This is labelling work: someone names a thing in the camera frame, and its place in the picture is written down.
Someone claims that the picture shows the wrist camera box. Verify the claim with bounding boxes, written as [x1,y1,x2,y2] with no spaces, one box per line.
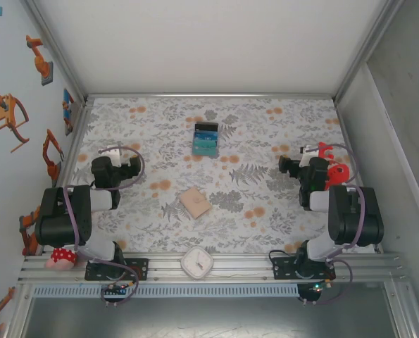
[106,145,125,166]
[299,146,318,168]

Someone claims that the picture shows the floral table mat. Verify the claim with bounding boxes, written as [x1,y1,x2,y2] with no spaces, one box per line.
[56,96,382,254]

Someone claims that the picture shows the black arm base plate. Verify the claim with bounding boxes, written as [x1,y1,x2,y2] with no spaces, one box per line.
[85,258,150,282]
[270,250,337,281]

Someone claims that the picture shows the aluminium frame post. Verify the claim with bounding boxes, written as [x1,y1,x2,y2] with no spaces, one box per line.
[25,0,89,101]
[334,0,406,104]

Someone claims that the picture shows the red spotted mushroom plush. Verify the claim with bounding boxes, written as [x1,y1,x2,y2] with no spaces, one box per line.
[45,247,78,270]

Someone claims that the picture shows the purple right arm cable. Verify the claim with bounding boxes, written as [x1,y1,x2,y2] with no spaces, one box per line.
[311,142,367,253]

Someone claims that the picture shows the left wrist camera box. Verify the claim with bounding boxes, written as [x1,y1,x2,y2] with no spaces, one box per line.
[106,145,125,166]

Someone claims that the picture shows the small circuit board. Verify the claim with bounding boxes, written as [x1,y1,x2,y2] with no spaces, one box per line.
[104,284,130,296]
[308,280,332,294]

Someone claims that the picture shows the blue and orange sticker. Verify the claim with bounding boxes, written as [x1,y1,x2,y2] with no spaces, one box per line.
[61,87,82,137]

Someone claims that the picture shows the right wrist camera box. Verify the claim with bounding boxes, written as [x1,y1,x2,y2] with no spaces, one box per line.
[299,146,318,168]

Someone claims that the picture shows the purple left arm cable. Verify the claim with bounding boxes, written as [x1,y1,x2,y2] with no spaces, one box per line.
[63,146,146,254]

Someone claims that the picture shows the white square clock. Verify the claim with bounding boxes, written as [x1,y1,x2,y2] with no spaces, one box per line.
[180,246,214,282]

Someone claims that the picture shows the red fish plush toy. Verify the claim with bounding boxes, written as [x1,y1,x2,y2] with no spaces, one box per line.
[316,142,351,187]

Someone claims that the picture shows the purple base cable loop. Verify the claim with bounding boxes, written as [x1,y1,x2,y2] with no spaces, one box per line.
[101,270,140,308]
[302,258,354,306]

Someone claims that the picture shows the beige leather card holder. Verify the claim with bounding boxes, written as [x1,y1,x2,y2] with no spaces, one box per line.
[179,187,212,221]

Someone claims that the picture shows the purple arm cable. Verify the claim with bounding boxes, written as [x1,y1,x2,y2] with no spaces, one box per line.
[63,146,146,254]
[311,142,367,253]

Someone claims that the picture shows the grey slotted cable duct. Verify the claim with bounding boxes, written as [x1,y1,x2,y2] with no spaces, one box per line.
[31,284,300,299]

